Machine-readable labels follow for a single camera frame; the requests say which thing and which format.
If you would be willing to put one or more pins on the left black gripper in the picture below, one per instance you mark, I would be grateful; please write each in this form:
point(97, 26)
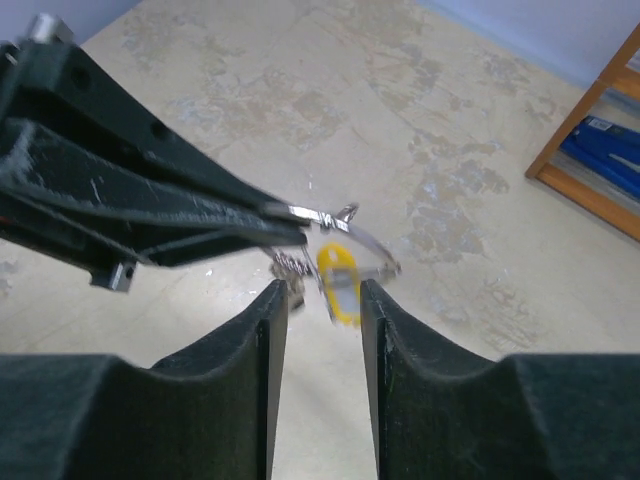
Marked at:
point(49, 80)

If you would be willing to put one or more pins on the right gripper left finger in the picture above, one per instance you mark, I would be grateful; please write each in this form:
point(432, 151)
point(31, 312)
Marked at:
point(208, 411)

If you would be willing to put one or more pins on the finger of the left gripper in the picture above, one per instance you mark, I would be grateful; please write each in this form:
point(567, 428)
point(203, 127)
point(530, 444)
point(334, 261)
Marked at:
point(62, 201)

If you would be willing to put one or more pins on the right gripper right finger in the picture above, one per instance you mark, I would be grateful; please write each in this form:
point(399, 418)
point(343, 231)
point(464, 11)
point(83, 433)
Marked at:
point(439, 411)

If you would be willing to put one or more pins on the large metal keyring with clips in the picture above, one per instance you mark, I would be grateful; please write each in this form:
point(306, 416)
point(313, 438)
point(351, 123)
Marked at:
point(293, 271)

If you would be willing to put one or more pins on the key with yellow tag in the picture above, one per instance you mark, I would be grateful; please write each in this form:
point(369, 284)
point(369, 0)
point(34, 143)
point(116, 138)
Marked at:
point(340, 284)

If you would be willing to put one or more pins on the blue stapler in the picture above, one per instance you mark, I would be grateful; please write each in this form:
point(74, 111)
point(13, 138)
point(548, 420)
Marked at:
point(608, 149)

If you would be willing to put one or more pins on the wooden shelf rack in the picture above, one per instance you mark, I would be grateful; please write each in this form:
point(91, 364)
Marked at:
point(572, 179)

